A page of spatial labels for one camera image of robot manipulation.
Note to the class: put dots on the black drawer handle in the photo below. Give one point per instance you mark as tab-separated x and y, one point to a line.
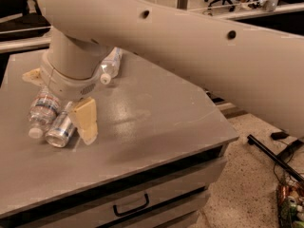
130	204

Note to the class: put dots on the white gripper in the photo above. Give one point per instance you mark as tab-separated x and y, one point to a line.
65	85

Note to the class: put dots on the black office chair left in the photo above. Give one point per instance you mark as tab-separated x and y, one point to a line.
21	19

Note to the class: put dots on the bag of snacks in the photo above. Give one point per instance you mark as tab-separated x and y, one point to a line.
290	203

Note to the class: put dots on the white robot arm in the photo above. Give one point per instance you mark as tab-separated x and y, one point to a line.
257	69

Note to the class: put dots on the clear bottle white label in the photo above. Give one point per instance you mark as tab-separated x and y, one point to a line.
111	65

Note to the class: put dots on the grey drawer cabinet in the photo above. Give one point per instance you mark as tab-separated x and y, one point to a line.
176	190

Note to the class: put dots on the black metal floor bar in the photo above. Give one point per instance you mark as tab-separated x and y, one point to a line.
254	141

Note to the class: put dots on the silver blue redbull can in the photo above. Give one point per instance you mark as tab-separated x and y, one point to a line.
62	129

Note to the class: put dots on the clear ribbed water bottle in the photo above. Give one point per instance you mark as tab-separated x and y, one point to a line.
43	111

